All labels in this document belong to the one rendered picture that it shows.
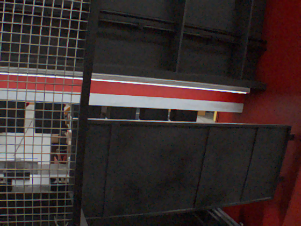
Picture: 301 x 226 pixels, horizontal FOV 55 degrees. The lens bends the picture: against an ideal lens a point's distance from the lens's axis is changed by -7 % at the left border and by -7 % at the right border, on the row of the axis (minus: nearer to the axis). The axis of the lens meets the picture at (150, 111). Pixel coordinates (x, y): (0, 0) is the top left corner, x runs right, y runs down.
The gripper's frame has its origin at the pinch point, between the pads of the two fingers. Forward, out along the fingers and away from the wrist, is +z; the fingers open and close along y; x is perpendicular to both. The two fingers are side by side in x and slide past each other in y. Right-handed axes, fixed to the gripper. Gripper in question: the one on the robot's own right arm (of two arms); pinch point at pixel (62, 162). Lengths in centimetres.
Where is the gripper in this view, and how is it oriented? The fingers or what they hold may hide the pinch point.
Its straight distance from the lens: 217.3
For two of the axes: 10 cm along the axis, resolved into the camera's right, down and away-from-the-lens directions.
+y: 5.3, -0.2, -8.5
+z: 0.1, 10.0, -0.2
